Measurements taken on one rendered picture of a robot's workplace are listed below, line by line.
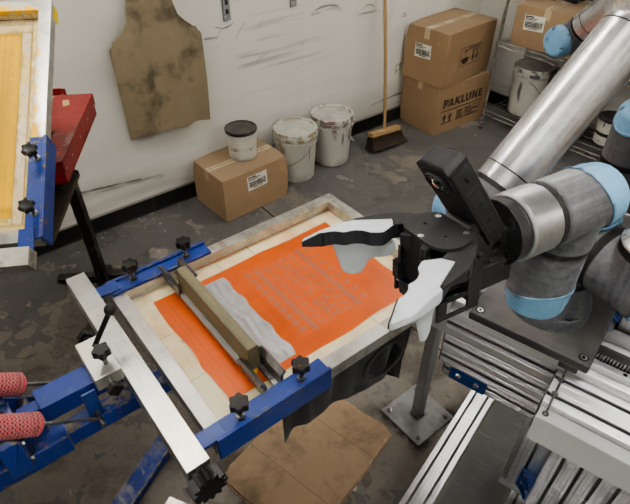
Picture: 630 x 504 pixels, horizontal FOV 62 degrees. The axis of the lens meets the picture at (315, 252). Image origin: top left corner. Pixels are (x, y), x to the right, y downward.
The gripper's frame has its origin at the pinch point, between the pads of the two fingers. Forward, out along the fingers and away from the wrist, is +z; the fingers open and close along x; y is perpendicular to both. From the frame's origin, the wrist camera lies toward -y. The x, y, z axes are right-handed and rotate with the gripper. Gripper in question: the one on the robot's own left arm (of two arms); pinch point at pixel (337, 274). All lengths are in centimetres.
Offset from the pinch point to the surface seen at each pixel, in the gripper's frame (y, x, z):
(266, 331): 63, 67, -15
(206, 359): 64, 66, 2
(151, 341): 59, 75, 12
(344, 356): 63, 48, -27
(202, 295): 52, 76, -3
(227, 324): 54, 64, -5
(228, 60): 45, 290, -91
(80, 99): 30, 202, 4
